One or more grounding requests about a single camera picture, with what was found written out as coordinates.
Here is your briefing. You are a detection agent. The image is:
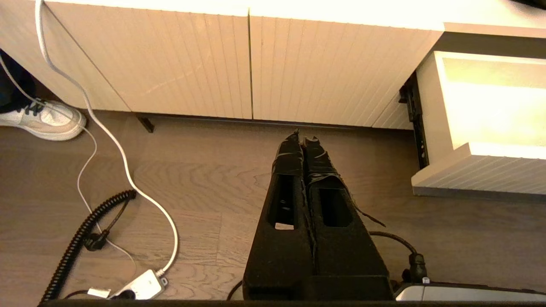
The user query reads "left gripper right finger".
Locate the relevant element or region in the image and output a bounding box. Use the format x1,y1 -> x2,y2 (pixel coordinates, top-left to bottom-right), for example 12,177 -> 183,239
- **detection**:
303,136 -> 389,278

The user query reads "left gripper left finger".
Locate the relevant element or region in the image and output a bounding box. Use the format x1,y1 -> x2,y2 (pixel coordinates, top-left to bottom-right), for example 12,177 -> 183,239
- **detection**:
244,130 -> 317,278

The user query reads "white cabinet drawer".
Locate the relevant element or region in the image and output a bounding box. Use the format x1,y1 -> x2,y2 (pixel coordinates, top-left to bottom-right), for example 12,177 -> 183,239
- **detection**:
399,50 -> 546,201

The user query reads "dark furniture leg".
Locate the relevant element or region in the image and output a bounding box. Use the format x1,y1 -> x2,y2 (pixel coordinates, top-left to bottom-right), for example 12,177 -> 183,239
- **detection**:
136,113 -> 155,134

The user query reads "white low cabinet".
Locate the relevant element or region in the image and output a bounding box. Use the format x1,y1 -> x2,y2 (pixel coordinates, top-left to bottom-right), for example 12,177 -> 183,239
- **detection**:
0,0 -> 546,130

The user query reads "white power strip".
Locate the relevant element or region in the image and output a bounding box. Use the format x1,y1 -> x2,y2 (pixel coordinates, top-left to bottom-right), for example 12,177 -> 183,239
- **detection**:
110,269 -> 169,300

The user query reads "white ribbed cabinet door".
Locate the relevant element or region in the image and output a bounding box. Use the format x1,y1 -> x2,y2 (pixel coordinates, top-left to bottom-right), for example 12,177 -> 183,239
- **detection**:
44,1 -> 253,120
249,15 -> 445,130

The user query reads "white sneaker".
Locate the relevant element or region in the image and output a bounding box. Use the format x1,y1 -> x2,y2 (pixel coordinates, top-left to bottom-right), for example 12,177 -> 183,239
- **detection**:
0,98 -> 87,141

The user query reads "dark trouser leg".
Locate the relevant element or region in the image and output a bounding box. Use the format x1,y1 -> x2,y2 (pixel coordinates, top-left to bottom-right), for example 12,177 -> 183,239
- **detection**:
0,48 -> 37,113

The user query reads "black coiled cable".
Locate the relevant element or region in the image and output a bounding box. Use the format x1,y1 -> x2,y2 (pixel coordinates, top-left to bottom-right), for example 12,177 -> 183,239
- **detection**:
41,190 -> 138,304

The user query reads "thin white charging cable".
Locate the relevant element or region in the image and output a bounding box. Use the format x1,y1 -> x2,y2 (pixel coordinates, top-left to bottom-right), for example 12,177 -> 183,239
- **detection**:
0,55 -> 139,273

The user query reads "thick white power cable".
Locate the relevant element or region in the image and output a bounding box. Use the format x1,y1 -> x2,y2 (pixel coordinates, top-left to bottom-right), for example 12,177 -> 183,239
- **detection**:
35,0 -> 179,278

